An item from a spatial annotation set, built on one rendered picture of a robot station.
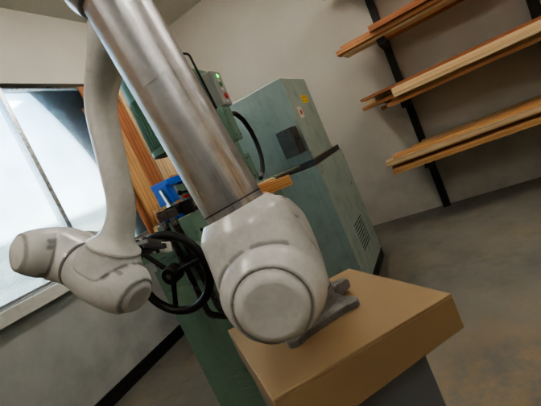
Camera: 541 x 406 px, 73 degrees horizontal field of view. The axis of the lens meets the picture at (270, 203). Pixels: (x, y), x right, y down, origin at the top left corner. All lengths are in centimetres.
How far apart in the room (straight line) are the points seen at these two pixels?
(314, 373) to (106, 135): 57
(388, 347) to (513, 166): 301
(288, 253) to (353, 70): 310
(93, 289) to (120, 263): 6
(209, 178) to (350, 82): 304
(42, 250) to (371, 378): 64
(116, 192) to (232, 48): 330
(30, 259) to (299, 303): 54
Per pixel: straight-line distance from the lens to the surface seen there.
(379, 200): 362
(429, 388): 86
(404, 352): 71
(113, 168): 75
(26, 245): 83
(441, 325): 75
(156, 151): 145
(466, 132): 302
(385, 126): 349
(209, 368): 161
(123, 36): 60
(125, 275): 72
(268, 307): 49
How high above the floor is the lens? 103
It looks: 7 degrees down
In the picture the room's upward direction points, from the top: 24 degrees counter-clockwise
